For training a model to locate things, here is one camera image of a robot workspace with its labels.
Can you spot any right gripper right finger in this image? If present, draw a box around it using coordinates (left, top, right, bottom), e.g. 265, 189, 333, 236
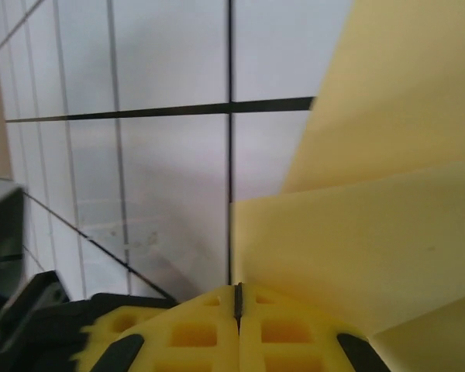
238, 282, 391, 372

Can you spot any yellow paper sheet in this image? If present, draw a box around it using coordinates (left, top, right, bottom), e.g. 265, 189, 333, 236
230, 0, 465, 372

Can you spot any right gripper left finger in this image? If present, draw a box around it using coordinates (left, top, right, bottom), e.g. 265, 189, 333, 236
95, 284, 241, 372

